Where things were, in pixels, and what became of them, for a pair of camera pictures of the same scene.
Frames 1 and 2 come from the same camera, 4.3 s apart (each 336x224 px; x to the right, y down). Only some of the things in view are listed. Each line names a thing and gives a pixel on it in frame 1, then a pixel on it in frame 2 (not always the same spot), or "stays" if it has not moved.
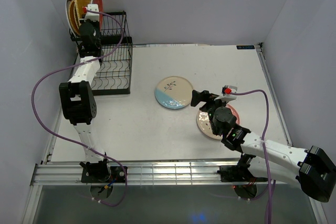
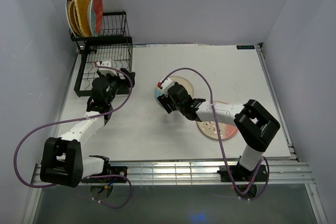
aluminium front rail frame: [175, 174] stays
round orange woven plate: [72, 22] stays
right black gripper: [206, 97] -> [165, 102]
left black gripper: [94, 23] -> [132, 75]
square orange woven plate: [81, 0] stays
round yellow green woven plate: [76, 17] stays
